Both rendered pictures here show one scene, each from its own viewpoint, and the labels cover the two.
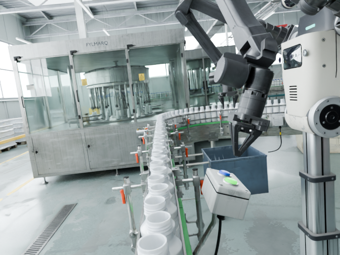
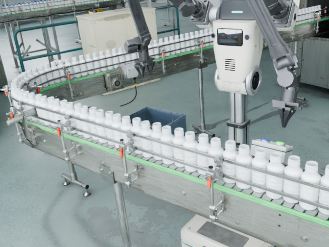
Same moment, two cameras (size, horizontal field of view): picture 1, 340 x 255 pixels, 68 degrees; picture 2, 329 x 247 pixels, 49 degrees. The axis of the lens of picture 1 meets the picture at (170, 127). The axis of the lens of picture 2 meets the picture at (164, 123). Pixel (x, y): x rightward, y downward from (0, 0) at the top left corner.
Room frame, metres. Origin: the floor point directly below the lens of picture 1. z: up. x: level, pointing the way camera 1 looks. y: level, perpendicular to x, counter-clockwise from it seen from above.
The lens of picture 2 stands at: (0.08, 1.08, 1.78)
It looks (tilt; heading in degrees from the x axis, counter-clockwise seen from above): 24 degrees down; 312
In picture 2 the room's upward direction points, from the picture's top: 5 degrees counter-clockwise
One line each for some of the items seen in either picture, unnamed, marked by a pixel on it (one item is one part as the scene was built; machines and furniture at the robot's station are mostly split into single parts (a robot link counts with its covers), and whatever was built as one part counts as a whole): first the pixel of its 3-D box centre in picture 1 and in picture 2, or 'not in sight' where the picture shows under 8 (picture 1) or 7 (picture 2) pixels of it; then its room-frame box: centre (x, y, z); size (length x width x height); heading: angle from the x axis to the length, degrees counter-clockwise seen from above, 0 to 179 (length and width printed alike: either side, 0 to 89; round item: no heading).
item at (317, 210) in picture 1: (317, 216); (238, 151); (1.02, -0.60, 0.74); 0.11 x 0.11 x 0.40; 1
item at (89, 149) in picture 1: (119, 105); not in sight; (5.52, 1.05, 1.18); 2.88 x 2.73 x 2.35; 91
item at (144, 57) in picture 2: (227, 88); (143, 56); (1.48, -0.36, 1.33); 0.10 x 0.07 x 0.07; 90
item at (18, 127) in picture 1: (14, 131); not in sight; (9.90, 6.16, 0.50); 1.23 x 1.05 x 1.00; 92
